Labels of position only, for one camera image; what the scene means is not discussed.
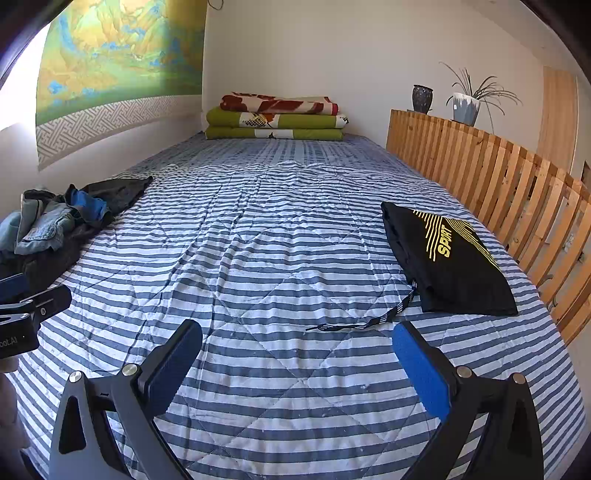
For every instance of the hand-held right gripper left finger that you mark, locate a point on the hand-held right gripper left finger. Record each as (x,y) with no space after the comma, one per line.
(178,364)

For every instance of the dark brown garment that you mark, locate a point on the dark brown garment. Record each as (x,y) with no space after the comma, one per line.
(46,263)

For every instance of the grey-blue garment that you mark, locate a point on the grey-blue garment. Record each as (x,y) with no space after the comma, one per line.
(11,230)

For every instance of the light wooden door panel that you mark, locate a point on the light wooden door panel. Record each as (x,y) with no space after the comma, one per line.
(558,120)

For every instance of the dark ceramic vase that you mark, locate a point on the dark ceramic vase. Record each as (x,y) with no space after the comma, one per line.
(422,99)

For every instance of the black shorts with yellow print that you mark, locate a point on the black shorts with yellow print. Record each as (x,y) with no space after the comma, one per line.
(461,277)

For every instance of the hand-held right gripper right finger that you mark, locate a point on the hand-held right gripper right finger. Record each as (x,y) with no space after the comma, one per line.
(422,374)

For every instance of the white plant pot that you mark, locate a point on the white plant pot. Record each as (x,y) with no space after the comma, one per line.
(464,110)

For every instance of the denim jeans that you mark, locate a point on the denim jeans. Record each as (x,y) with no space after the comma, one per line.
(44,230)

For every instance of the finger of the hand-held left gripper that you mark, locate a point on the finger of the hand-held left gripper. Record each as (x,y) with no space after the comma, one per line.
(14,287)
(51,300)

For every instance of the black garment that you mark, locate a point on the black garment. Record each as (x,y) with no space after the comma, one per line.
(120,194)

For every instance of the green spider plant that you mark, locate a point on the green spider plant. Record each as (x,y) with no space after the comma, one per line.
(485,90)

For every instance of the wooden slatted bed rail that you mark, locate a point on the wooden slatted bed rail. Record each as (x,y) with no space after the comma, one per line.
(508,184)

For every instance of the bright window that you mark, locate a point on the bright window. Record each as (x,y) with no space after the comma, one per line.
(18,92)

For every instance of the red floral folded blanket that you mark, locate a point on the red floral folded blanket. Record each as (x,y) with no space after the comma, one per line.
(277,104)

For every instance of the landscape wall poster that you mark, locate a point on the landscape wall poster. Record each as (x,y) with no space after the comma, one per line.
(115,55)

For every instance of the blue white striped quilt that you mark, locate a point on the blue white striped quilt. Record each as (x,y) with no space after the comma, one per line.
(277,230)

